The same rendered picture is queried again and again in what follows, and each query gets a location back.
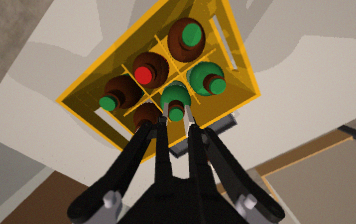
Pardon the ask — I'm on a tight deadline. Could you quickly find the dark grey tray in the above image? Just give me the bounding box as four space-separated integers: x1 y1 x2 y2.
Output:
169 113 237 159

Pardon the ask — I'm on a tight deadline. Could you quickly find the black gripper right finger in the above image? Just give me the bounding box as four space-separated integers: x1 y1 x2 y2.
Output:
183 105 285 224

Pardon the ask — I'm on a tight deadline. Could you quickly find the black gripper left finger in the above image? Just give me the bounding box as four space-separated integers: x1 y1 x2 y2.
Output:
67 102 178 224

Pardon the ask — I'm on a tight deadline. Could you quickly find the brown bottle with red cap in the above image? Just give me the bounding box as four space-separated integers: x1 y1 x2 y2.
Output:
132 52 169 89

